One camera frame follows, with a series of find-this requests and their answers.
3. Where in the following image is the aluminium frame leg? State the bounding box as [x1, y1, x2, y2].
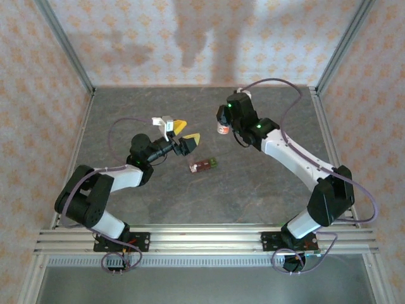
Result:
[18, 253, 49, 304]
[361, 253, 389, 304]

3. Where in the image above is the aluminium table side rail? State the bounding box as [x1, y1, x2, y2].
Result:
[309, 87, 362, 229]
[50, 90, 97, 229]

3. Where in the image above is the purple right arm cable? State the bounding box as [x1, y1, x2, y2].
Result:
[243, 78, 380, 276]

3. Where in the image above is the slotted grey cable duct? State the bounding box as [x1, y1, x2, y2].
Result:
[46, 255, 365, 269]

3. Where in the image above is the aluminium cross rail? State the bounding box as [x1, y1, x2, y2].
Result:
[33, 223, 380, 255]

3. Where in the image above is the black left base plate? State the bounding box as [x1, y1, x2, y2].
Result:
[94, 232, 151, 253]

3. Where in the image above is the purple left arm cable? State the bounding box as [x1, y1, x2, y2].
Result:
[58, 117, 154, 276]

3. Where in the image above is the aluminium frame post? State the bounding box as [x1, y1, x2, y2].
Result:
[315, 0, 377, 96]
[34, 0, 97, 96]

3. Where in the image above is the thin black right gripper cable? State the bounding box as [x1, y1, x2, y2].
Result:
[232, 130, 251, 149]

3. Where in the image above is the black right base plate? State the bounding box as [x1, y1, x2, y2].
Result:
[261, 231, 318, 253]

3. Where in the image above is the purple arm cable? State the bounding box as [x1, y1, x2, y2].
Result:
[243, 78, 380, 276]
[58, 117, 154, 276]

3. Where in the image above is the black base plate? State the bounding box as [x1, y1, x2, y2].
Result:
[94, 232, 151, 253]
[261, 231, 318, 253]

